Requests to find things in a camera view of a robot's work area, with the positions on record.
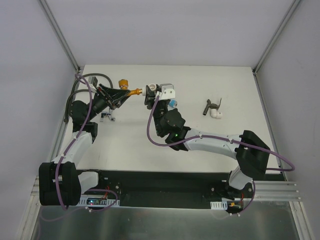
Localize white elbow pipe fitting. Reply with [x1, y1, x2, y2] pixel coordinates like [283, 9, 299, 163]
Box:
[142, 84, 157, 96]

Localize orange water faucet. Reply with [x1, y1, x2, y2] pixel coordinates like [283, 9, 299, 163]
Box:
[118, 79, 143, 96]

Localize white elbow fitting right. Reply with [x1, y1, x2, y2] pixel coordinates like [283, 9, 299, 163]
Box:
[210, 109, 223, 119]

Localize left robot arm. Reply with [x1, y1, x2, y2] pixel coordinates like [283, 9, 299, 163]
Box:
[38, 80, 130, 208]

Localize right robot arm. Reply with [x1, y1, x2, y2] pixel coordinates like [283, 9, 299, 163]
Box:
[142, 84, 270, 199]

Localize blue water faucet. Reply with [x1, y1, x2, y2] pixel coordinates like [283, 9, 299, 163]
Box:
[168, 99, 178, 108]

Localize dark metal faucet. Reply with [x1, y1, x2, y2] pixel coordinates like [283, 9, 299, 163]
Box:
[202, 98, 222, 116]

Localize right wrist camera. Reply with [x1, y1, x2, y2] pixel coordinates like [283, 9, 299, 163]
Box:
[156, 83, 176, 101]

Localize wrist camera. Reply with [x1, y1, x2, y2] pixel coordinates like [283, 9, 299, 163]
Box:
[156, 83, 176, 101]
[87, 75, 98, 88]

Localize chrome faucet on hose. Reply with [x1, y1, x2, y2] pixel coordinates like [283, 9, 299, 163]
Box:
[100, 110, 116, 122]

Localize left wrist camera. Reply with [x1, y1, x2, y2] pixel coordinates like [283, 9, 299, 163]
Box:
[87, 75, 98, 88]

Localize grey flexible hose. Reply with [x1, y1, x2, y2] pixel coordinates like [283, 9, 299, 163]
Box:
[64, 73, 113, 123]

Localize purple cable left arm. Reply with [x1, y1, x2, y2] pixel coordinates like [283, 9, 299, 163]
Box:
[54, 73, 121, 213]

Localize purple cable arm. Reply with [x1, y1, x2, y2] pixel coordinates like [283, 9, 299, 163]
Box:
[146, 94, 296, 218]
[54, 73, 121, 213]

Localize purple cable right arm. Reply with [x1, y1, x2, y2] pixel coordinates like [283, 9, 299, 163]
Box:
[146, 94, 296, 218]

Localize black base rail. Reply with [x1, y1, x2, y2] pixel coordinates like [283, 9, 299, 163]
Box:
[74, 169, 253, 210]

